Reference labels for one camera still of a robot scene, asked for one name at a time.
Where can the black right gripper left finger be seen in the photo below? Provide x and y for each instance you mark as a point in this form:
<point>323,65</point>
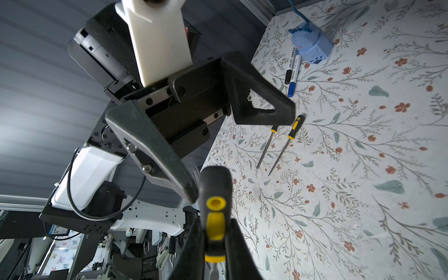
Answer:
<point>190,265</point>

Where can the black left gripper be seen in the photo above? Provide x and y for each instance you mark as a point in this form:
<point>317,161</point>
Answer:
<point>170,118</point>

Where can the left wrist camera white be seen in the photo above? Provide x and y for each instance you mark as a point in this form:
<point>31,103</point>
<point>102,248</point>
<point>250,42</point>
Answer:
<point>158,36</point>

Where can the file tool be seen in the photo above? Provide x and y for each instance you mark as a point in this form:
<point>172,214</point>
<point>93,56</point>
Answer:
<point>274,130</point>
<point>291,136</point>
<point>215,202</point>

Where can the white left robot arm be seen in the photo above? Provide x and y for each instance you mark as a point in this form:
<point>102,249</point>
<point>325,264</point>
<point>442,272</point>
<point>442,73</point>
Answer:
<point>85,201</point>

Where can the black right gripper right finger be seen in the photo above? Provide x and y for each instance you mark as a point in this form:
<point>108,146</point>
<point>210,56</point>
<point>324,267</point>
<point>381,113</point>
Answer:
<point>239,261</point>

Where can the black marker pen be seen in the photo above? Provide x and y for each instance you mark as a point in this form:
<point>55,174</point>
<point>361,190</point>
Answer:
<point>290,65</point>

